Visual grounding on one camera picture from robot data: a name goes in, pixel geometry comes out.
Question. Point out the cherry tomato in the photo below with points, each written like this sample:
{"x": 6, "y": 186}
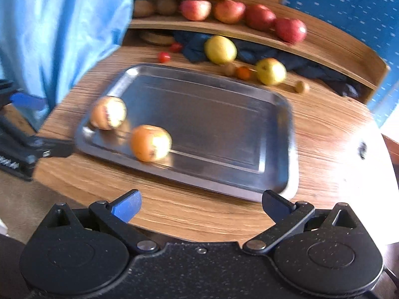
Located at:
{"x": 176, "y": 47}
{"x": 164, "y": 57}

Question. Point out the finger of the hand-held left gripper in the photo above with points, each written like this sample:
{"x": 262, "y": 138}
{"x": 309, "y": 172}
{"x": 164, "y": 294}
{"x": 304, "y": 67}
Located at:
{"x": 56, "y": 148}
{"x": 26, "y": 100}

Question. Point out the metal tray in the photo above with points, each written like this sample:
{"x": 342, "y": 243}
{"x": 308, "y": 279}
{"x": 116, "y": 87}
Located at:
{"x": 202, "y": 124}

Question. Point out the orange pepino melon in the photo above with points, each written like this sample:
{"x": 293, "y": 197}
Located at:
{"x": 150, "y": 143}

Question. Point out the brown flat disc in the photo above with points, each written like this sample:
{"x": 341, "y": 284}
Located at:
{"x": 157, "y": 38}

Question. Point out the red-yellow apple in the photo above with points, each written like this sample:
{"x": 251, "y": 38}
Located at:
{"x": 229, "y": 11}
{"x": 195, "y": 9}

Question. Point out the light blue striped garment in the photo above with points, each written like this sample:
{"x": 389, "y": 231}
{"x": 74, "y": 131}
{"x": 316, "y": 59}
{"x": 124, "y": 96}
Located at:
{"x": 62, "y": 37}

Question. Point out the brown kiwi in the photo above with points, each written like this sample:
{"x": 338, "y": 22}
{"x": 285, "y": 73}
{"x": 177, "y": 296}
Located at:
{"x": 142, "y": 7}
{"x": 166, "y": 4}

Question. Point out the pale striped pepino melon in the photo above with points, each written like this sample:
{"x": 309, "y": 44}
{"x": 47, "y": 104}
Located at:
{"x": 108, "y": 113}

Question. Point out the blue dotted cloth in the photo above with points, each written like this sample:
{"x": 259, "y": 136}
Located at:
{"x": 343, "y": 6}

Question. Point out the curved wooden shelf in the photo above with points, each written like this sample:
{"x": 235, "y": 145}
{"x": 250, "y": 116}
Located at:
{"x": 336, "y": 46}

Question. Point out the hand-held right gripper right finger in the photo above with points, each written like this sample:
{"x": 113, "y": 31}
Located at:
{"x": 274, "y": 204}

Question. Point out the dark red apple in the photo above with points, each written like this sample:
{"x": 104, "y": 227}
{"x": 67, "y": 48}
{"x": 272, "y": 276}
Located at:
{"x": 260, "y": 17}
{"x": 290, "y": 30}

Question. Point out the yellow pear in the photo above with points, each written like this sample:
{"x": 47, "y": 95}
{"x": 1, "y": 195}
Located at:
{"x": 271, "y": 71}

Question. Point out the dark blue quilted jacket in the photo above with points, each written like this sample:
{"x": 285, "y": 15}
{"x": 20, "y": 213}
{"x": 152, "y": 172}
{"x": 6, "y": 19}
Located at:
{"x": 255, "y": 53}

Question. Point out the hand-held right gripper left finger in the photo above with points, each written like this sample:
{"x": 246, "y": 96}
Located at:
{"x": 127, "y": 207}

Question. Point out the yellow-green lemon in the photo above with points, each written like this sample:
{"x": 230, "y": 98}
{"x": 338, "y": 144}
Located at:
{"x": 219, "y": 49}

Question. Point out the mandarin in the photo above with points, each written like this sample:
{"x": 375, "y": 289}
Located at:
{"x": 243, "y": 72}

